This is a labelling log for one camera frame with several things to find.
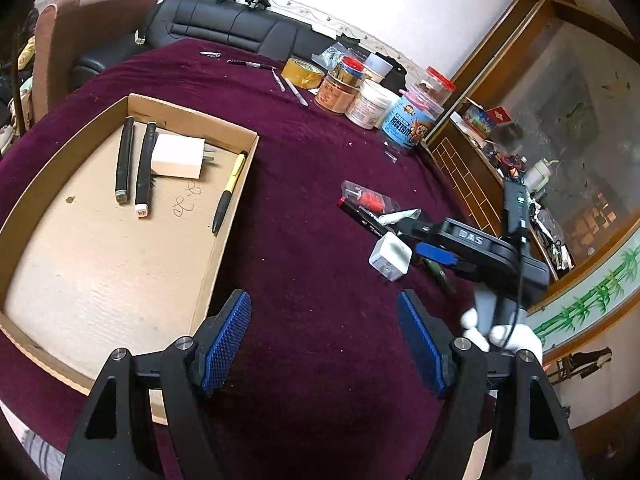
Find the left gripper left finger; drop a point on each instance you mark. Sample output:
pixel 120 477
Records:
pixel 114 437

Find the brown armchair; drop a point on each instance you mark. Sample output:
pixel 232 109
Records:
pixel 68 28

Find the white gloved right hand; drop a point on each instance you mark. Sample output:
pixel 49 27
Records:
pixel 507 338

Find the brown cardboard box tray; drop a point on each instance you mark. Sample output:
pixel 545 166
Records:
pixel 82 275

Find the yellow black pen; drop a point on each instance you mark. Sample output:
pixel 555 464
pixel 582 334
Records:
pixel 226 196

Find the green lighter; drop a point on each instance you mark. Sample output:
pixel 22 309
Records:
pixel 439 276

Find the purple velvet tablecloth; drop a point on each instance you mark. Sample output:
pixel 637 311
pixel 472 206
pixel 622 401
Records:
pixel 324 386

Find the red lid clear jar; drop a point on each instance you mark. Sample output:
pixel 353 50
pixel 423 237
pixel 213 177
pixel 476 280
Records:
pixel 436 86

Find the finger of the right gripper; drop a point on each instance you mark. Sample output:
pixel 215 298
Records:
pixel 410 223
pixel 444 258

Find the black marker white caps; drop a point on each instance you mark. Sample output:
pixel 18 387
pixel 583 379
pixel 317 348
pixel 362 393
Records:
pixel 144 174

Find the black pen far table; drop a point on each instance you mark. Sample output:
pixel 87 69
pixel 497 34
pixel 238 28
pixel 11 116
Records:
pixel 259 66

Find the pale green cup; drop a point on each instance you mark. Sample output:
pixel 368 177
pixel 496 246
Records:
pixel 538 175

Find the white Xiaomi charger plug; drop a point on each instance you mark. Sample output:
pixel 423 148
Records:
pixel 180 156

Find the white square power adapter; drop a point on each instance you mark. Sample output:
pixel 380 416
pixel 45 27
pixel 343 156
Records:
pixel 391 257

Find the colourful box on counter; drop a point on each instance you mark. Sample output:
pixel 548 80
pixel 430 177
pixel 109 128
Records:
pixel 486 120

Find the black leather sofa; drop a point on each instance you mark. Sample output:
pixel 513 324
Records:
pixel 225 22

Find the blue cartoon label jar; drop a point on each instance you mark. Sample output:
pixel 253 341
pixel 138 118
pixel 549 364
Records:
pixel 411 118

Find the yellow tape roll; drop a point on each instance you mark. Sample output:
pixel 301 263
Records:
pixel 302 74

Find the small scissors far table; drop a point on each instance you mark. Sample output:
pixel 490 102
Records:
pixel 210 53

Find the black marker red caps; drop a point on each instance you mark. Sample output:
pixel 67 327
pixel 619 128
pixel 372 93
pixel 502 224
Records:
pixel 363 217

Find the white pen far left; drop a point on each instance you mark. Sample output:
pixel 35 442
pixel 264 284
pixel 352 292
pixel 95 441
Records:
pixel 278 81

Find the white plastic tub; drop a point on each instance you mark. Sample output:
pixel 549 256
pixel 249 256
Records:
pixel 371 105

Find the red item plastic packet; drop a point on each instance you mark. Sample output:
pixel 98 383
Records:
pixel 365 197

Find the gold tin red lid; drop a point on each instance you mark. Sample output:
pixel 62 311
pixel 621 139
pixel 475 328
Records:
pixel 349 71

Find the white pen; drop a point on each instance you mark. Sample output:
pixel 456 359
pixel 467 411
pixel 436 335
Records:
pixel 278 81
pixel 298 96

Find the wooden brick pattern counter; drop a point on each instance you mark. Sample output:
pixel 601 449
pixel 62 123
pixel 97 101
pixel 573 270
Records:
pixel 567 72

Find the white pen far right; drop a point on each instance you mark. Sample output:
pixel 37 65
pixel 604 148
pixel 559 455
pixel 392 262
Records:
pixel 298 96

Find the black clamp on sofa right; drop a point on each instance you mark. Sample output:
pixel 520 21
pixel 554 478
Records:
pixel 258 4

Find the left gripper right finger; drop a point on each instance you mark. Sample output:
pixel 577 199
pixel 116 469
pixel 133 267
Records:
pixel 507 394

